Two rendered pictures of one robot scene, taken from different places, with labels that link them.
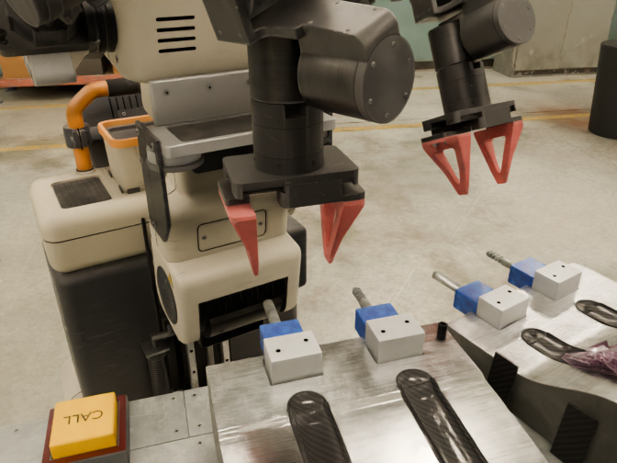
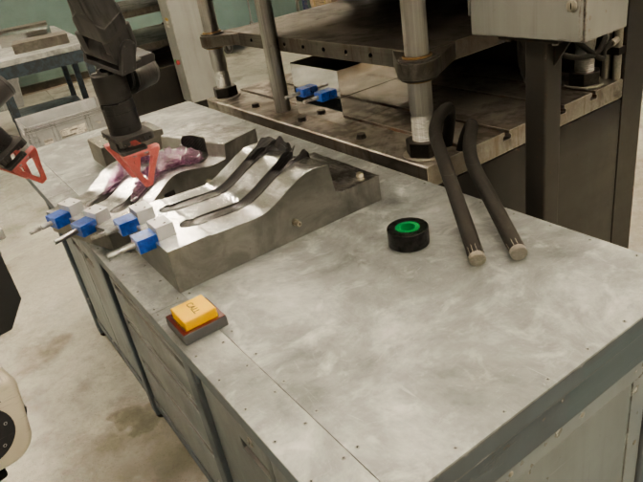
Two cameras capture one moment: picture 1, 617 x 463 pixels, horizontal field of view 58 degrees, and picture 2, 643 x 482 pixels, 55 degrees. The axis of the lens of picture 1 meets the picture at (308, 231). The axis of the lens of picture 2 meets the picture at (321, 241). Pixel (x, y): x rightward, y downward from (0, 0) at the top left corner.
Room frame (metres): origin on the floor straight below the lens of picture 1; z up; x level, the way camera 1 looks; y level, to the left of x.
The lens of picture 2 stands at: (0.40, 1.14, 1.39)
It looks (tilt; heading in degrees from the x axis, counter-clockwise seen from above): 28 degrees down; 256
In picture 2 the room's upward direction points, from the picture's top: 10 degrees counter-clockwise
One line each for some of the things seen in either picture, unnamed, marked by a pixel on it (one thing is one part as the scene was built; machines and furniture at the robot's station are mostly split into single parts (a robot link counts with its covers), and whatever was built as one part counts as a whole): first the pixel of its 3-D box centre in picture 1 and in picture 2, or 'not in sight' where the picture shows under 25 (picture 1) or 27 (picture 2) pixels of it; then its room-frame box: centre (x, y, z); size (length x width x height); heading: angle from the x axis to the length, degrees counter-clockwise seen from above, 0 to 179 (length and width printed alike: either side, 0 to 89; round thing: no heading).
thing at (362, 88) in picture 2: not in sight; (375, 73); (-0.39, -0.84, 0.87); 0.50 x 0.27 x 0.17; 16
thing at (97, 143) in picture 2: not in sight; (127, 143); (0.47, -0.86, 0.84); 0.20 x 0.15 x 0.07; 16
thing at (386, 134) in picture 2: not in sight; (387, 96); (-0.46, -0.91, 0.76); 1.30 x 0.84 x 0.07; 106
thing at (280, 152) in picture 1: (287, 141); (122, 120); (0.43, 0.02, 1.12); 0.10 x 0.07 x 0.07; 107
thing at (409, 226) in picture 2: not in sight; (408, 234); (-0.02, 0.18, 0.82); 0.08 x 0.08 x 0.04
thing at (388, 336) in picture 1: (375, 321); (121, 226); (0.50, -0.07, 0.89); 0.13 x 0.05 x 0.05; 16
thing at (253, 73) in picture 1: (291, 64); (114, 85); (0.43, 0.01, 1.18); 0.07 x 0.06 x 0.07; 46
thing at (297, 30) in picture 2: not in sight; (384, 41); (-0.46, -0.90, 0.96); 1.29 x 0.83 x 0.18; 106
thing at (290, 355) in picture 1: (281, 337); (140, 243); (0.47, 0.03, 0.89); 0.13 x 0.05 x 0.05; 16
